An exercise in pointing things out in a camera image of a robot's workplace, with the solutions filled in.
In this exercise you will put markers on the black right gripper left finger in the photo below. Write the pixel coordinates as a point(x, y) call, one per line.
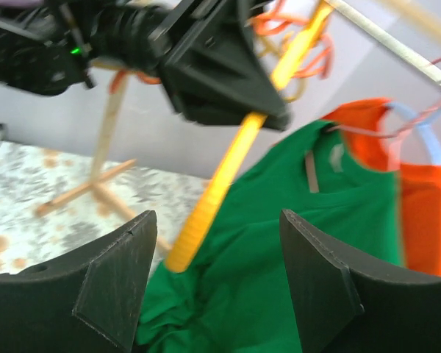
point(86, 300)

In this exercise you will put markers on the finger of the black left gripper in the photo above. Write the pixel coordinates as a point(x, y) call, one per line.
point(176, 37)

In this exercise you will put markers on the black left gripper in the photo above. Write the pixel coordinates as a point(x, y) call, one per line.
point(47, 47)

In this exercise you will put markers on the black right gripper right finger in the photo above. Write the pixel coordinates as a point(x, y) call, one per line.
point(346, 300)

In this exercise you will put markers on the orange plastic hanger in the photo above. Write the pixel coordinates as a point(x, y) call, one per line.
point(308, 54)

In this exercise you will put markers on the dark yellow plastic hanger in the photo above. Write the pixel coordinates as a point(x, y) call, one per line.
point(200, 220)

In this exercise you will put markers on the green t shirt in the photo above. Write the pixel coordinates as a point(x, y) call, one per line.
point(235, 297)

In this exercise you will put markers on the pink hanger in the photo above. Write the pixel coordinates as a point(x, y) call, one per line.
point(377, 132)

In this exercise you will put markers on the orange t shirt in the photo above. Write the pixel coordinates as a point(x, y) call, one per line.
point(420, 196)

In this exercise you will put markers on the light blue hanger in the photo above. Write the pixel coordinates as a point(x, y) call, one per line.
point(423, 129)

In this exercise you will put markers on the floral table cloth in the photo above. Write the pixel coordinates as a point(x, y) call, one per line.
point(31, 176)

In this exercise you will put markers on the wooden clothes rack left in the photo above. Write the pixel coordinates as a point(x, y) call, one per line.
point(97, 179)

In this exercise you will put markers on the metal hanging rod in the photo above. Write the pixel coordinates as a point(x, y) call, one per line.
point(396, 47)

